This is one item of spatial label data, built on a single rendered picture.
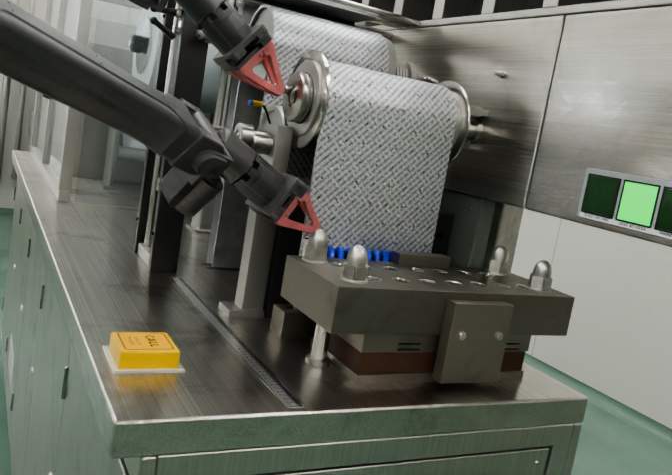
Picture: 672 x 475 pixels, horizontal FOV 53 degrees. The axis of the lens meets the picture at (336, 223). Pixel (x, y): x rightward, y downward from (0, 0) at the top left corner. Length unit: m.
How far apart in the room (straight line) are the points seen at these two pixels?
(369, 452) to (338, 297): 0.19
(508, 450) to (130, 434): 0.52
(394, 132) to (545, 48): 0.27
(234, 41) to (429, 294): 0.44
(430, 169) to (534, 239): 3.32
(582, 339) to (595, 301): 0.23
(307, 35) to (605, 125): 0.53
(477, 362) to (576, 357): 3.22
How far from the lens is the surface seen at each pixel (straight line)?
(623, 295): 3.95
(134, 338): 0.87
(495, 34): 1.23
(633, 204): 0.96
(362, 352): 0.88
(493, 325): 0.95
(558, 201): 1.06
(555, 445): 1.06
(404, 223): 1.09
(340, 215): 1.02
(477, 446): 0.96
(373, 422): 0.84
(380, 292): 0.85
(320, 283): 0.86
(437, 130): 1.09
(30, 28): 0.68
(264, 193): 0.94
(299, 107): 1.01
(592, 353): 4.09
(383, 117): 1.04
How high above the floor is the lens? 1.21
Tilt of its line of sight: 8 degrees down
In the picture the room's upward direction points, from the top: 10 degrees clockwise
